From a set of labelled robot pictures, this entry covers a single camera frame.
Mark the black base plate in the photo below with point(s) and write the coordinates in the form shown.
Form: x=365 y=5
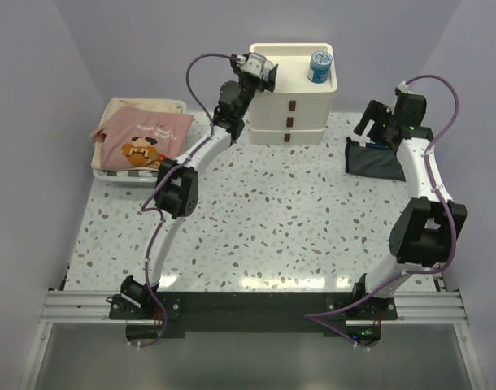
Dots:
x=266 y=312

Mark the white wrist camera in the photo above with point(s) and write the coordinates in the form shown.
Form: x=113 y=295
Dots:
x=257 y=65
x=402 y=88

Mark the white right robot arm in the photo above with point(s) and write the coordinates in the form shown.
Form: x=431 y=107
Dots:
x=424 y=238

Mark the cream drawer organizer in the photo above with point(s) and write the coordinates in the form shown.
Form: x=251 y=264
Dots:
x=297 y=111

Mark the blue label can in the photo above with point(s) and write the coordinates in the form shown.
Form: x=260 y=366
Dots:
x=320 y=65

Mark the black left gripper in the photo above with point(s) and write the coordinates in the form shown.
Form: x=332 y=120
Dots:
x=269 y=85

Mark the aluminium frame rail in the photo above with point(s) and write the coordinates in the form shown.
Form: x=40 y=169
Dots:
x=412 y=307

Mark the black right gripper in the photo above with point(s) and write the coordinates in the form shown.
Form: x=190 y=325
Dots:
x=376 y=111

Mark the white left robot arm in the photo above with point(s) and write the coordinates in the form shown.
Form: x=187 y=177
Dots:
x=175 y=194

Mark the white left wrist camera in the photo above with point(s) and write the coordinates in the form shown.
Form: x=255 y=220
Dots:
x=257 y=65

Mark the grey pencil pouch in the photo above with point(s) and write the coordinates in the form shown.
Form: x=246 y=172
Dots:
x=372 y=161

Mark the white laundry tray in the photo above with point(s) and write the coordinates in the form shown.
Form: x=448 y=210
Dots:
x=122 y=176

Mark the pink printed t-shirt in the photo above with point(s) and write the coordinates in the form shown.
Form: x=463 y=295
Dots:
x=144 y=138

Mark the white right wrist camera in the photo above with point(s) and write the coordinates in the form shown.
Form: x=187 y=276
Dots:
x=402 y=88

